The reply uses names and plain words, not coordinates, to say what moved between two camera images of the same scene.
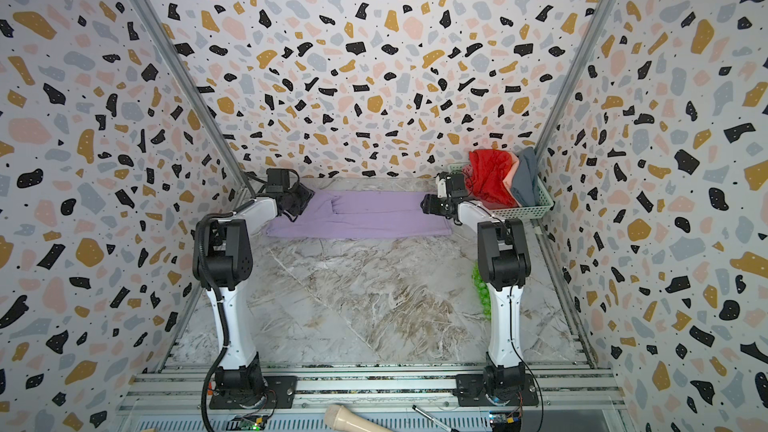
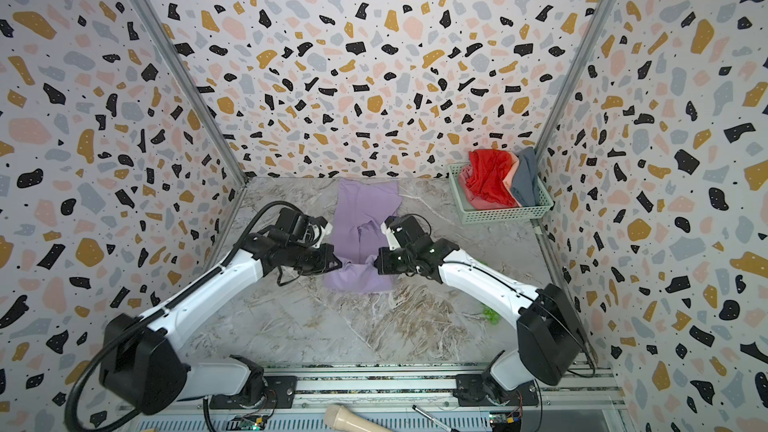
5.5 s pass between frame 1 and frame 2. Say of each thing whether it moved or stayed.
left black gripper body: moved
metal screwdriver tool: stayed
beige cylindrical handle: stayed
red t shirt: stayed
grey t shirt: stayed
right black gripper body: moved
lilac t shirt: moved
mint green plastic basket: stayed
